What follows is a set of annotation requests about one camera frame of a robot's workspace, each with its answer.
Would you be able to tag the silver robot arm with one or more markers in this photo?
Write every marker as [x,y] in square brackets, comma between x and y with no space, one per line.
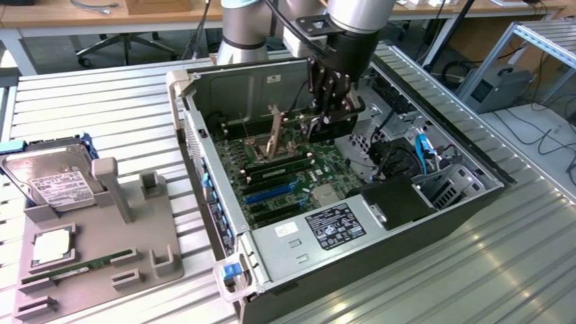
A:
[253,33]

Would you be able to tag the long black expansion slot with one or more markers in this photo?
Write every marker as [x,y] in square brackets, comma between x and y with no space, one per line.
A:
[266,186]
[279,217]
[275,212]

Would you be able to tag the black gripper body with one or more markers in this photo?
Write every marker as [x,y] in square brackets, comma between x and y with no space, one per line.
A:
[355,54]

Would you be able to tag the CPU socket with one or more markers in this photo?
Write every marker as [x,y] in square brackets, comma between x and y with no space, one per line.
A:
[255,148]

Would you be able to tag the silver drive cage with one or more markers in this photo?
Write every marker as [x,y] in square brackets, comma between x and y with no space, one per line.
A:
[387,114]

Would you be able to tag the silver office chair base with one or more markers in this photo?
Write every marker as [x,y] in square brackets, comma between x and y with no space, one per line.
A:
[129,42]

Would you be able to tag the green RAM stick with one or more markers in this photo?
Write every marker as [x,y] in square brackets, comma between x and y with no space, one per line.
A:
[277,173]
[73,271]

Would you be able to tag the silver hard disk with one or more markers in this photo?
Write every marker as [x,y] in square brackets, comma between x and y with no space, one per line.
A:
[45,175]

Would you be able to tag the grey parts rack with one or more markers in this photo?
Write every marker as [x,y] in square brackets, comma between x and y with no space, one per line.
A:
[99,236]

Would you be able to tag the grey floor cabinet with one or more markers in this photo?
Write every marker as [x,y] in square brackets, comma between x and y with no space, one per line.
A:
[509,84]

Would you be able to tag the thin metal locking lever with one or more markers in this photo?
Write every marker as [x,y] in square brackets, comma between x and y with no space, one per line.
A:
[247,130]

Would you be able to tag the black office chair base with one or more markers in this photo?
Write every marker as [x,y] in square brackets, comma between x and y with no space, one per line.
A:
[402,25]

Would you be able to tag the aluminium frame table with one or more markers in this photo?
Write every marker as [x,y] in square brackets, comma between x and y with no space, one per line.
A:
[547,35]

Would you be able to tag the silver power supply unit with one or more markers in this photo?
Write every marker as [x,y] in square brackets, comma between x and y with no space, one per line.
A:
[293,249]

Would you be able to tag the blue expansion slot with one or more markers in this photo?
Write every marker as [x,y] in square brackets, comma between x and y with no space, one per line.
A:
[270,195]

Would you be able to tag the open metal socket cover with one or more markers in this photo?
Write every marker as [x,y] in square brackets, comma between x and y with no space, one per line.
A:
[295,143]

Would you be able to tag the silver disk bay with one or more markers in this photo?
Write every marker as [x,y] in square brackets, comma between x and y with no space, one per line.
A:
[450,189]

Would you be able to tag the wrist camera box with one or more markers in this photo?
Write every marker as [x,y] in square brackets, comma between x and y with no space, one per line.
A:
[297,44]

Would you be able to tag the black slanted pole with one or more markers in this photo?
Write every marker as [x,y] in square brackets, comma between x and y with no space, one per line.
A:
[450,33]

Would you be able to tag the blue case latch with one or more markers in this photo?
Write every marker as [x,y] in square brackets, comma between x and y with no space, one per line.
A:
[231,271]

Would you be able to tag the black RAM slot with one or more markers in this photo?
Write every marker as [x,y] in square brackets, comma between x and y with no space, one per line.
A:
[237,132]
[279,162]
[237,128]
[237,136]
[279,166]
[237,125]

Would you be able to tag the green motherboard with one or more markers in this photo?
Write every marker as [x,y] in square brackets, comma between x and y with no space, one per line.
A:
[315,168]

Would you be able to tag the black plastic shroud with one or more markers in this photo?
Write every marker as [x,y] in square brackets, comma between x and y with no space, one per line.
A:
[397,202]

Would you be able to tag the short black expansion slot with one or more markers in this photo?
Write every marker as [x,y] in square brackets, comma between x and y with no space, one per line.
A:
[258,208]

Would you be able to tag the open black PC case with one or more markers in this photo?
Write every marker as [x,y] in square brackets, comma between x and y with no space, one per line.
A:
[450,236]

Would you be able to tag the wooden desk white frame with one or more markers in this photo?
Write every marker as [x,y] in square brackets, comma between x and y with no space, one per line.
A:
[419,11]
[45,18]

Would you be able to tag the silver chipset heatsink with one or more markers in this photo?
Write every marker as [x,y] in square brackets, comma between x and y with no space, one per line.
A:
[326,195]

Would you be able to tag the graphics card with black cooler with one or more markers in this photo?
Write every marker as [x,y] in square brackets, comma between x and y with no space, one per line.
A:
[333,130]

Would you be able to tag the brown cardboard box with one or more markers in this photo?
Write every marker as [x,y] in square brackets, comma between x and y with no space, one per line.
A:
[158,6]

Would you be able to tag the silver CPU chip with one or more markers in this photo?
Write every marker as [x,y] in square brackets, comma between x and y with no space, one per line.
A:
[51,248]

